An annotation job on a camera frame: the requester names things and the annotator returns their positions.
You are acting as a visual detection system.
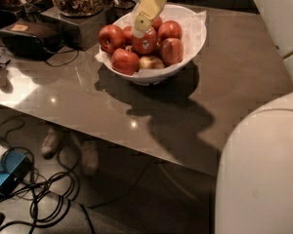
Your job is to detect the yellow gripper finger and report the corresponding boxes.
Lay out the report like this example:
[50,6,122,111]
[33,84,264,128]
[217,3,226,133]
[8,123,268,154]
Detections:
[132,0,167,38]

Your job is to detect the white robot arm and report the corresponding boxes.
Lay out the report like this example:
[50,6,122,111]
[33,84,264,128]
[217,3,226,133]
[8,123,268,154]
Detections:
[214,0,293,234]

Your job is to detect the red apple top back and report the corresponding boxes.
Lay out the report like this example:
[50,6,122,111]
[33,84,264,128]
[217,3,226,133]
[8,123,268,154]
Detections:
[151,17,162,31]

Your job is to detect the red apple right back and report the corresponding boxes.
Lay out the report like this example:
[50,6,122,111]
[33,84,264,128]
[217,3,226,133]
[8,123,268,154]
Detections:
[157,20,183,42]

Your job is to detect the small red apple behind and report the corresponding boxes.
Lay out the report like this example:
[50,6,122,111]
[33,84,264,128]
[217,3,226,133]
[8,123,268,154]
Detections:
[123,26,133,44]

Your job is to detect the white bowl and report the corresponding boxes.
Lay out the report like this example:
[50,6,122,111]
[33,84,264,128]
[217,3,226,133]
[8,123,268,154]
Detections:
[100,4,207,86]

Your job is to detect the red apple right front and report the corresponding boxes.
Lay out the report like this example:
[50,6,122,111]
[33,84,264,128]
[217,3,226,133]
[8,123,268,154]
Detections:
[159,38,184,66]

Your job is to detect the red apple far left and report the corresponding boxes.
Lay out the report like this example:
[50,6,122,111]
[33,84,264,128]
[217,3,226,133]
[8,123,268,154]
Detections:
[99,24,126,55]

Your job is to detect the yellowish apple front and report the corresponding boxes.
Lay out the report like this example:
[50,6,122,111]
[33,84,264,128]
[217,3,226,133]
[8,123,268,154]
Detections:
[140,56,165,69]

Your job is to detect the red apple front left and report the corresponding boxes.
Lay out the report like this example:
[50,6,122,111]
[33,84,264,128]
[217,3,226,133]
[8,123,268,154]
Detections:
[111,49,140,75]

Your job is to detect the black cup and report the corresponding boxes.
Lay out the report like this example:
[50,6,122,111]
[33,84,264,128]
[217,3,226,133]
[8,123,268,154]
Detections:
[115,0,136,19]

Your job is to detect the dark grey box stand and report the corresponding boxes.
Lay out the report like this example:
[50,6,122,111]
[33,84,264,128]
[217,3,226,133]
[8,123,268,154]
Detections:
[41,6,115,51]

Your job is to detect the black device with label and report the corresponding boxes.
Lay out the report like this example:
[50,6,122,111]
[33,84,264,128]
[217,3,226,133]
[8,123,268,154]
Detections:
[0,19,63,60]

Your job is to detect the right white shoe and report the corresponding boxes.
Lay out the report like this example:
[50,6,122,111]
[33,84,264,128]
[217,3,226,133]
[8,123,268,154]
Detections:
[81,140,99,176]

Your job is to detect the white shoe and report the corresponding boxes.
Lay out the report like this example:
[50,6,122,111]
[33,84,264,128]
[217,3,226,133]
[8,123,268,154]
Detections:
[81,140,99,176]
[41,128,62,159]

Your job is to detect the left white shoe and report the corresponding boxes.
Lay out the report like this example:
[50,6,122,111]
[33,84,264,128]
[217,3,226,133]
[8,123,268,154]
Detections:
[41,128,62,159]

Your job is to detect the blue box on floor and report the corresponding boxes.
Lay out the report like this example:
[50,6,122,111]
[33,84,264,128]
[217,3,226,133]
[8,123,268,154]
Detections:
[0,150,32,199]

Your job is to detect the black table cable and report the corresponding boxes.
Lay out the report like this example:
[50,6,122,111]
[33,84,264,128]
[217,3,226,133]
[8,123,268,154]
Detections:
[43,47,80,68]

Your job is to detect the black floor cables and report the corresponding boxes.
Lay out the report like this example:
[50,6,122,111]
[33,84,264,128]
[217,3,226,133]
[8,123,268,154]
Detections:
[0,116,97,234]

